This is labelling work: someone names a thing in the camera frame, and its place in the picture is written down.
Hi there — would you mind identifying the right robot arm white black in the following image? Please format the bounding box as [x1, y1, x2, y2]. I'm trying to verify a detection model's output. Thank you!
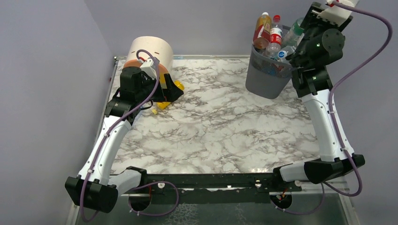
[273, 2, 365, 184]

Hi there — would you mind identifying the clear bottle small label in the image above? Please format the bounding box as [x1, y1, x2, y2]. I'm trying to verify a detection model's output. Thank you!
[277, 46, 296, 63]

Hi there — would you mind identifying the cream orange round drum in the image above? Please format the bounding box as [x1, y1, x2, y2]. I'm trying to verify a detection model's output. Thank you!
[123, 36, 174, 78]

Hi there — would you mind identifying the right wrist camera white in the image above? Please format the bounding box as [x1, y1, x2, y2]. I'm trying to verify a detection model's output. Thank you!
[316, 0, 359, 27]

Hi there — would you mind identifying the yellow drink bottle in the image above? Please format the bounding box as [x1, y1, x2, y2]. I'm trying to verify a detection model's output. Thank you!
[151, 80, 184, 115]

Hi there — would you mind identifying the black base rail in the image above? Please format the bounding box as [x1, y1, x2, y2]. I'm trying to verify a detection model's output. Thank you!
[127, 173, 302, 205]

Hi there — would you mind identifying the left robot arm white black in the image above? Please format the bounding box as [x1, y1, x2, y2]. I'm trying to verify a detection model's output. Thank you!
[65, 67, 184, 213]

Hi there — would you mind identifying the green plastic bottle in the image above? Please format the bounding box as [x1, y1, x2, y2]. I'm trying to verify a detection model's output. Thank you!
[281, 17, 304, 48]

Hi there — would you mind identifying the grey mesh waste bin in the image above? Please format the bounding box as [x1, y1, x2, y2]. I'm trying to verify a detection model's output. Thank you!
[245, 26, 304, 100]

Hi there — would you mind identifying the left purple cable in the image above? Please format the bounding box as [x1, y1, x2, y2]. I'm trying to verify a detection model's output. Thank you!
[79, 49, 180, 223]

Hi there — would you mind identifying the clear bottle red label front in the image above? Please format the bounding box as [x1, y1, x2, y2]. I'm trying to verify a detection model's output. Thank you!
[266, 15, 283, 59]

